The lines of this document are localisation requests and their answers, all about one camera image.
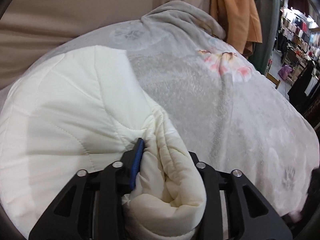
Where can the cream quilted jacket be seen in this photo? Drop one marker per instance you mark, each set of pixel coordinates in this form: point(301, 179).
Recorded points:
point(82, 110)

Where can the orange hanging garment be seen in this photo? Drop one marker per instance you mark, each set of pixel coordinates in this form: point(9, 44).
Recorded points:
point(241, 22)

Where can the purple bag on floor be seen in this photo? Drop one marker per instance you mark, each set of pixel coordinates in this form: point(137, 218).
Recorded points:
point(284, 71)

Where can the beige fabric backdrop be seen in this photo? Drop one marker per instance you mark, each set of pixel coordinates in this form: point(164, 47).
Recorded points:
point(31, 28)

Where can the grey floral fleece blanket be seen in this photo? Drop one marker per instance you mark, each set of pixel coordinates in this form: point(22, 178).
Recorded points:
point(226, 112)

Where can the wooden chair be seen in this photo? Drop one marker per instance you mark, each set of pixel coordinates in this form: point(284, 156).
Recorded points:
point(270, 77)

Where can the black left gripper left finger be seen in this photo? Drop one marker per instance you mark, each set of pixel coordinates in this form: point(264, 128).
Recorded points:
point(90, 205)

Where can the grey-green hanging garment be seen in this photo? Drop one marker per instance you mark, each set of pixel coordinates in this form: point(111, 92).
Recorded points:
point(268, 11)

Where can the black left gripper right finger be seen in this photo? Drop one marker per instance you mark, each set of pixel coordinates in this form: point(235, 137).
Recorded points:
point(249, 214)

